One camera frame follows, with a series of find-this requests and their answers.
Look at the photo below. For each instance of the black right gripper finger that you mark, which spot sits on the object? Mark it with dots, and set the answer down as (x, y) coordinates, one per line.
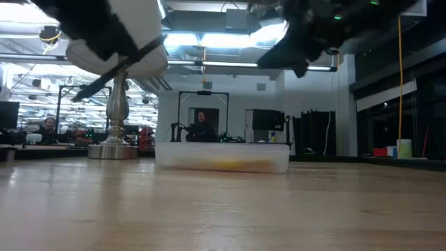
(300, 71)
(292, 52)

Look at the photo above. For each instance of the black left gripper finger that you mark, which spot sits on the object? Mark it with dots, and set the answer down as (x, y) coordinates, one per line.
(116, 43)

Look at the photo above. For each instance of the black pen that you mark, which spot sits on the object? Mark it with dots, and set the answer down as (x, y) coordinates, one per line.
(97, 82)

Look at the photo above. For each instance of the clear supply box pink lid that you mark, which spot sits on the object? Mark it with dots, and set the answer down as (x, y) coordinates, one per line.
(223, 157)

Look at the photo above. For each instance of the black background robot arm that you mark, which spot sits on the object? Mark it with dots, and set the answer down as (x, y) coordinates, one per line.
(177, 132)
(231, 139)

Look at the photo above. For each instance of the grey ceiling box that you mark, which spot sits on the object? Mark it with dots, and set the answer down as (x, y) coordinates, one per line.
(237, 19)

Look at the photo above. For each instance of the red box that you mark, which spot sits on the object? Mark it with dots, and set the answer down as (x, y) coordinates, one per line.
(380, 152)

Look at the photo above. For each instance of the blue white box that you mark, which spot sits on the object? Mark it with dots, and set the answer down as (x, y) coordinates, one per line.
(391, 151)

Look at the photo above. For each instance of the ceiling light bar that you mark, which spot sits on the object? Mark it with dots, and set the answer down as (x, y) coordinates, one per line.
(226, 64)

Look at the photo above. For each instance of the white shade silver lamp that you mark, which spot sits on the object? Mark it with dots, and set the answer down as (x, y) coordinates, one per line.
(116, 115)

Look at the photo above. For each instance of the red equipment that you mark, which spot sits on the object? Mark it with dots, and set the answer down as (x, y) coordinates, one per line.
(146, 139)

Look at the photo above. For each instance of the person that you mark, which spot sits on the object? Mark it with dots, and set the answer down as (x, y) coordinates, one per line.
(202, 130)
(48, 130)

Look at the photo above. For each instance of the dark computer monitor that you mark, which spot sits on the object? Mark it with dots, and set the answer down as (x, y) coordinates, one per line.
(8, 115)

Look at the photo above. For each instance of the pale green container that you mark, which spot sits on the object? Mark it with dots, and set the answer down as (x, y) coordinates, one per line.
(404, 149)

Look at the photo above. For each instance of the black wall monitor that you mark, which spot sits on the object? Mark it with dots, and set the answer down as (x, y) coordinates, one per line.
(268, 120)

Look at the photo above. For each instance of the black robot rig frame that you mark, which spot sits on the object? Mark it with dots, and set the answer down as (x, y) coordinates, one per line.
(203, 92)
(58, 115)

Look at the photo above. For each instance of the black aluminium table frame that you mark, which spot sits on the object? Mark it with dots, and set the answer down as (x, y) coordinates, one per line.
(400, 162)

